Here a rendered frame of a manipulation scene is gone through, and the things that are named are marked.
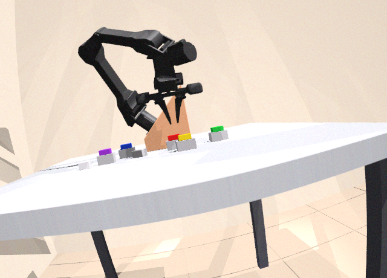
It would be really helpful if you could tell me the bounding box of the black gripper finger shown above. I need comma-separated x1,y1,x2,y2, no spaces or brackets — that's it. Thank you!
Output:
175,96,186,123
154,100,171,124

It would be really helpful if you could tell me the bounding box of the red button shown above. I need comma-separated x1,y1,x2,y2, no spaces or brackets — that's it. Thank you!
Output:
166,134,179,151

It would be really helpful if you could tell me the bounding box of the yellow button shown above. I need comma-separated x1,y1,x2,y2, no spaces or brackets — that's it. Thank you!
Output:
175,133,197,152

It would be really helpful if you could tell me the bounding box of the purple button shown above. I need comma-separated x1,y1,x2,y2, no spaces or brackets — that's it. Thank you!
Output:
96,148,117,166

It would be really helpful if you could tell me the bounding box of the blue button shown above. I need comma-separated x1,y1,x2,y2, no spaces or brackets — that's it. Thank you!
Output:
118,143,135,159

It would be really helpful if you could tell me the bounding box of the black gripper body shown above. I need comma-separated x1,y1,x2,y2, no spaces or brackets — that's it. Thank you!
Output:
135,68,203,105

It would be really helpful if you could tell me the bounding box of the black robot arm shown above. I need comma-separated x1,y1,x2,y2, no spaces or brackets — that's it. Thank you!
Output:
78,27,197,132

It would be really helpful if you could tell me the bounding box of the green button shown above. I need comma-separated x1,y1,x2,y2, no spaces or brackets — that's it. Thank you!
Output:
208,126,229,142

